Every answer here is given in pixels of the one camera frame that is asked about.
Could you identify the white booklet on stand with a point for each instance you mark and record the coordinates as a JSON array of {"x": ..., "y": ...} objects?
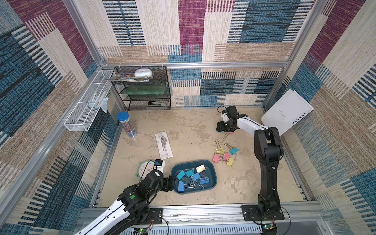
[{"x": 287, "y": 111}]

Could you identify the green tray on shelf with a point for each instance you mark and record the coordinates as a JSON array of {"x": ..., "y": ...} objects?
[{"x": 144, "y": 90}]

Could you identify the magazines on shelf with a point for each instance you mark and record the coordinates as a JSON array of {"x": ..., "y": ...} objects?
[{"x": 130, "y": 77}]

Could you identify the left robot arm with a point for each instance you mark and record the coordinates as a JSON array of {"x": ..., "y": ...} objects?
[{"x": 131, "y": 207}]

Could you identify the packaged ruler card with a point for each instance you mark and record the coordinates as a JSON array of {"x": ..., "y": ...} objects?
[{"x": 163, "y": 145}]

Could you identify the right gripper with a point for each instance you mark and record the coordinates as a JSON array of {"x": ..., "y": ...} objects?
[{"x": 222, "y": 126}]

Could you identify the teal plastic storage box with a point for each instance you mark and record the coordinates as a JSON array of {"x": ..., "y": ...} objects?
[{"x": 210, "y": 172}]

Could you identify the blue-lid pencil tube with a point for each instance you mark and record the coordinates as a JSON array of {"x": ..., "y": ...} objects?
[{"x": 126, "y": 123}]

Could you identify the green round alarm clock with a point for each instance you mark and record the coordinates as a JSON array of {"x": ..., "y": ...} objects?
[{"x": 145, "y": 168}]

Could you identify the blue binder clip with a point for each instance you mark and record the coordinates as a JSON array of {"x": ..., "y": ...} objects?
[
  {"x": 182, "y": 186},
  {"x": 204, "y": 179},
  {"x": 195, "y": 179}
]

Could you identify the white oval device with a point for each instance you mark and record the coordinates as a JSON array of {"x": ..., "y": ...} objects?
[{"x": 143, "y": 73}]

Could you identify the black wire shelf rack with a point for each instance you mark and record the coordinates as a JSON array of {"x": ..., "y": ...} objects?
[{"x": 140, "y": 102}]

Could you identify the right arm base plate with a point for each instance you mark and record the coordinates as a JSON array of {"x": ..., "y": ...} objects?
[{"x": 253, "y": 213}]

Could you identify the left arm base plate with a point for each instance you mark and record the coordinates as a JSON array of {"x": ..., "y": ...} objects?
[{"x": 154, "y": 217}]

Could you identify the white wire wall basket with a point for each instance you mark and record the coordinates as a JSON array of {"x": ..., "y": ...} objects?
[{"x": 86, "y": 107}]

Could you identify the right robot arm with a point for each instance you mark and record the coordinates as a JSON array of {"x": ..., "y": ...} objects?
[{"x": 268, "y": 149}]

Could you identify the teal binder clip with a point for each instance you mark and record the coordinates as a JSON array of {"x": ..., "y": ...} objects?
[
  {"x": 233, "y": 150},
  {"x": 181, "y": 176},
  {"x": 190, "y": 173}
]

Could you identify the pink binder clip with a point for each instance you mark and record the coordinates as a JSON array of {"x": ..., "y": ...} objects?
[
  {"x": 225, "y": 157},
  {"x": 216, "y": 158},
  {"x": 227, "y": 134}
]

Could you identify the yellow binder clip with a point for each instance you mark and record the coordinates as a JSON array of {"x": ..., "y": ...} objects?
[
  {"x": 201, "y": 171},
  {"x": 230, "y": 161},
  {"x": 219, "y": 150}
]

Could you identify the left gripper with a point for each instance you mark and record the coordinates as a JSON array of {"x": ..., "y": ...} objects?
[{"x": 171, "y": 185}]

